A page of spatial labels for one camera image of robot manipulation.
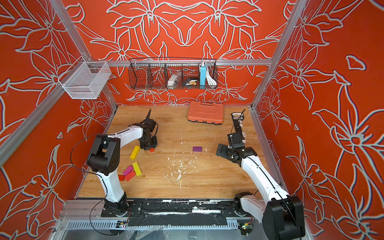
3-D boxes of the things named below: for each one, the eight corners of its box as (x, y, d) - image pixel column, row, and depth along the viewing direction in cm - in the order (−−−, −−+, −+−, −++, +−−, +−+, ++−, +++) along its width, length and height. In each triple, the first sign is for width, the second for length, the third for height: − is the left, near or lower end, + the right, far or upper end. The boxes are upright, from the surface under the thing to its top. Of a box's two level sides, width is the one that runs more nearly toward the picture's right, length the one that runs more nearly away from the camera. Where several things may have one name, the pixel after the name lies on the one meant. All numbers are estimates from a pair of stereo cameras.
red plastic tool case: (187, 121, 111) (186, 117, 107) (190, 104, 123) (190, 99, 119) (222, 125, 108) (223, 121, 104) (222, 107, 120) (223, 103, 116)
